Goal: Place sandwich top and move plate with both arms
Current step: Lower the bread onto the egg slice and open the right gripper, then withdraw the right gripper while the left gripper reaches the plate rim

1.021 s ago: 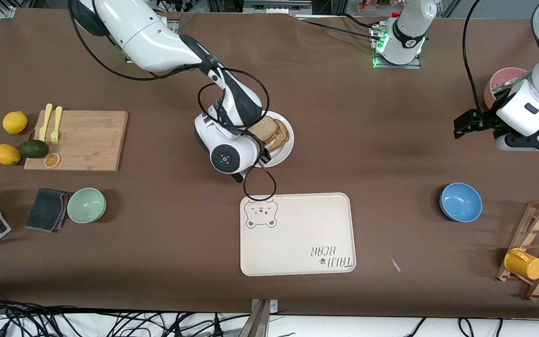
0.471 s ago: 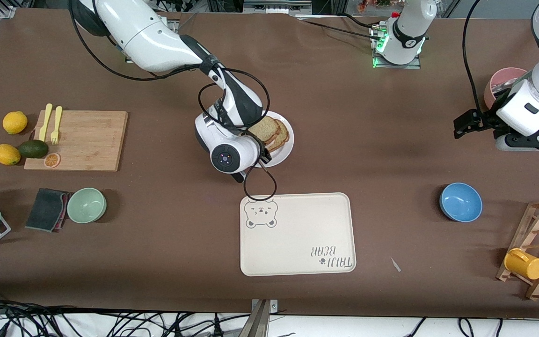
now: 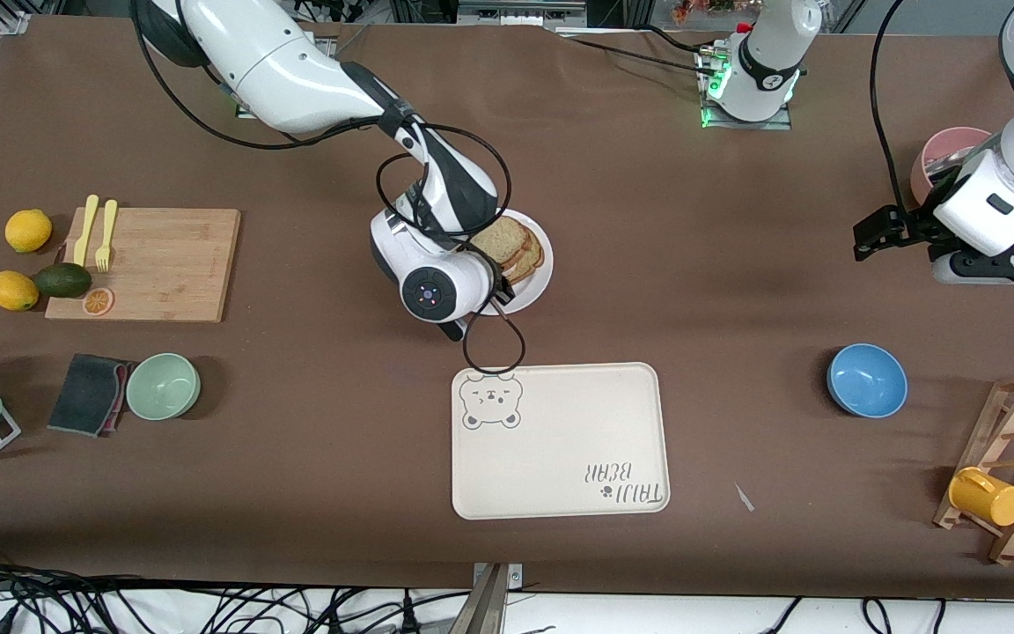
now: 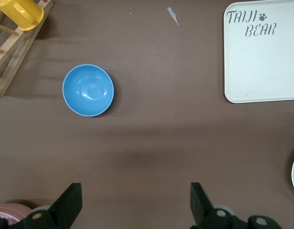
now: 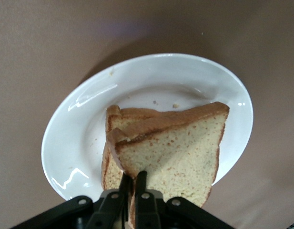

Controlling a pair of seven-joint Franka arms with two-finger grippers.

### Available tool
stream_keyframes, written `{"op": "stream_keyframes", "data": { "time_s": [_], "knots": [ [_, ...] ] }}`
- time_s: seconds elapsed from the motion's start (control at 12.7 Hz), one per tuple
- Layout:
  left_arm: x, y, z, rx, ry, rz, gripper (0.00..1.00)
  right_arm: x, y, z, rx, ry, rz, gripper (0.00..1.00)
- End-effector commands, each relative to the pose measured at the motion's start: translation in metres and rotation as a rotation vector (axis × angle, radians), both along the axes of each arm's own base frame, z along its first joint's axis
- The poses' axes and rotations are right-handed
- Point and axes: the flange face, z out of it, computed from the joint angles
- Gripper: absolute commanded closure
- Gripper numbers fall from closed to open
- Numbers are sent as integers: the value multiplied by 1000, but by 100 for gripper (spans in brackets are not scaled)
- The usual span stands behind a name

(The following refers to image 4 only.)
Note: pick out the small white paper scrap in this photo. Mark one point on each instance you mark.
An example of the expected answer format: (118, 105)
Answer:
(173, 16)

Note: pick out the wooden mug rack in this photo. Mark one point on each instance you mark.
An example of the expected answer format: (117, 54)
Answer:
(20, 50)

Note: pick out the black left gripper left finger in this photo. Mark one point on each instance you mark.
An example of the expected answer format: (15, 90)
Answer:
(68, 205)

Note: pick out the cream tray with bear print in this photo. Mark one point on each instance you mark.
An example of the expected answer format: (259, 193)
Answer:
(263, 66)

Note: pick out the blue bowl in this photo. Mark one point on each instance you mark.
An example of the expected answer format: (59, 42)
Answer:
(88, 90)

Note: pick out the yellow mug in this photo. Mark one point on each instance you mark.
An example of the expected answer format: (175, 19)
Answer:
(20, 12)

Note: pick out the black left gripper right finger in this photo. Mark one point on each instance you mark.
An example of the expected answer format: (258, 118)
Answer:
(201, 210)

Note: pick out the pink bowl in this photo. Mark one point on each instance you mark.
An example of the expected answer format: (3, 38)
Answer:
(13, 210)

